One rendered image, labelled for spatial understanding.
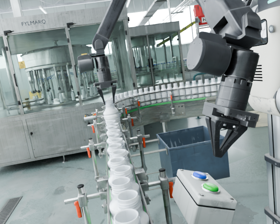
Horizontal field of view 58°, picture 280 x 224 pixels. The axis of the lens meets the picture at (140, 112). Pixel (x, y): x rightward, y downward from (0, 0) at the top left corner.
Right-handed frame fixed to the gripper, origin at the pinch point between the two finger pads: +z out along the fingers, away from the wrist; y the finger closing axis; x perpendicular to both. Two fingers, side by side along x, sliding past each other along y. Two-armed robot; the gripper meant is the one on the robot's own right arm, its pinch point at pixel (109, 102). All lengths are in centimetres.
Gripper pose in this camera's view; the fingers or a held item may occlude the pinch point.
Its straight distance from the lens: 111.3
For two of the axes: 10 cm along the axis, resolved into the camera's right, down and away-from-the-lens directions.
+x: 1.4, 1.5, -9.8
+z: 1.5, 9.7, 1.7
